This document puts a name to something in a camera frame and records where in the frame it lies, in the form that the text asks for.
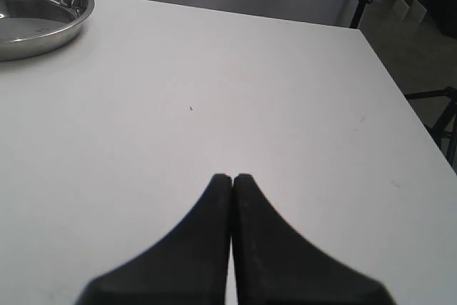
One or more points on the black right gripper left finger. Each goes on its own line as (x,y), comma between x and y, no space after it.
(188,266)

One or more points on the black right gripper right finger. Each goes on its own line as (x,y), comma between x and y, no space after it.
(274,264)

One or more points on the white boards on floor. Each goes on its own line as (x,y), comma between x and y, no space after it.
(414,12)

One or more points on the round stainless steel pan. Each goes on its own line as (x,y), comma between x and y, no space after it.
(35,27)

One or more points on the black tripod leg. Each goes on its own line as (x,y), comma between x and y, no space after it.
(444,128)

